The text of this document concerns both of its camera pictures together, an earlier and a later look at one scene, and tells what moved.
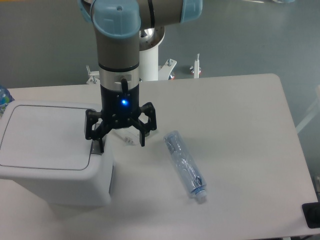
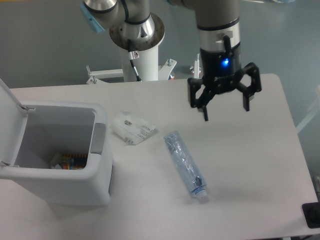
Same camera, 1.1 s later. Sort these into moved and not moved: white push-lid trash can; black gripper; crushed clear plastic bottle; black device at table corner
Moved: black gripper
Not moved: crushed clear plastic bottle; white push-lid trash can; black device at table corner
